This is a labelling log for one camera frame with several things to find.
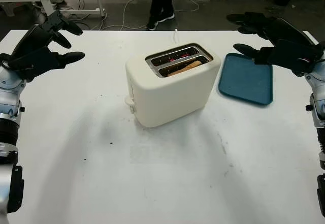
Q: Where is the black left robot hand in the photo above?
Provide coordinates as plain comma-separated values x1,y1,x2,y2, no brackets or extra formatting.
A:
11,10,86,69

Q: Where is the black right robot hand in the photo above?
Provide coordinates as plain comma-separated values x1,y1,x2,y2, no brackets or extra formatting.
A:
225,12,323,65

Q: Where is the browned toast slice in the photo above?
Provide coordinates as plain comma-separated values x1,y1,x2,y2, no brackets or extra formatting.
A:
166,60,204,77

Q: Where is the cream toaster lever knob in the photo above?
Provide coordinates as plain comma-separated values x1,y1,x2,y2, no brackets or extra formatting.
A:
123,94,137,114

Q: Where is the person in black trousers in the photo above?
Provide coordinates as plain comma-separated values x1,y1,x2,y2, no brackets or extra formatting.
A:
146,0,176,31

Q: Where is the cream white toaster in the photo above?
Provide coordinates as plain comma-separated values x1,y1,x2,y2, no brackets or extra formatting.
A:
125,42,221,128

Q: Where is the blue plastic tray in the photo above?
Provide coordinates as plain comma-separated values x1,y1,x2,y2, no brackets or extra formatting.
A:
217,52,274,106

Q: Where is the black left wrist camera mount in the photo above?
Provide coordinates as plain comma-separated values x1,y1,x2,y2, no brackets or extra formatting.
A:
7,46,56,82

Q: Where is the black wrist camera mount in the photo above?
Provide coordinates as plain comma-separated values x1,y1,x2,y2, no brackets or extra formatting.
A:
7,46,56,82
269,38,325,77

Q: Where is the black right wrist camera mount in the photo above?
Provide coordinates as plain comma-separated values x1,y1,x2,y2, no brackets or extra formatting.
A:
269,38,325,77

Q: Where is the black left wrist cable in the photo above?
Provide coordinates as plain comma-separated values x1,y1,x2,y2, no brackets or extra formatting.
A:
0,53,13,70

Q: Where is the white floor cable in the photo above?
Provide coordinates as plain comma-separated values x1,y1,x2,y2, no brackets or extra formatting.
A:
100,0,211,30

